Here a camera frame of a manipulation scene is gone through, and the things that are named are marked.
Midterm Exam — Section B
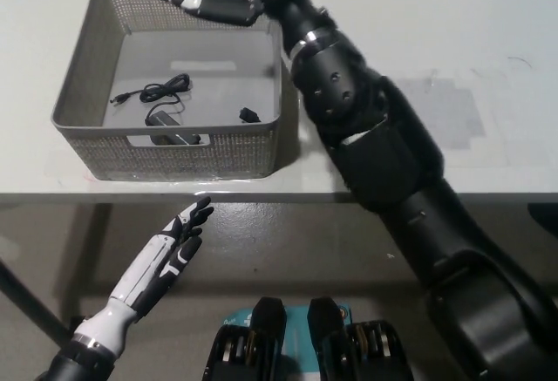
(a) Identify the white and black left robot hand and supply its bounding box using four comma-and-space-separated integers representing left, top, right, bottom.
69, 196, 214, 354

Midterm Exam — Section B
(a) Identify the black power adapter with cord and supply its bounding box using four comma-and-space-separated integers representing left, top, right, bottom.
111, 72, 262, 147

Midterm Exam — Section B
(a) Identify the grey perforated plastic basket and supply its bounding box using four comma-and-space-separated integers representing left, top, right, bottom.
51, 0, 284, 181

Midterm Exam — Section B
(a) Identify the dark metal table leg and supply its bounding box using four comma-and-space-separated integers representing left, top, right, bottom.
0, 256, 73, 351

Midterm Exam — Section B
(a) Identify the black and teal robot body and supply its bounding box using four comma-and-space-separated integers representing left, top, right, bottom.
202, 296, 413, 381

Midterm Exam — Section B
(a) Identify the black rounded floor object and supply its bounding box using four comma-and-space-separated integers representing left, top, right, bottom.
527, 203, 558, 239

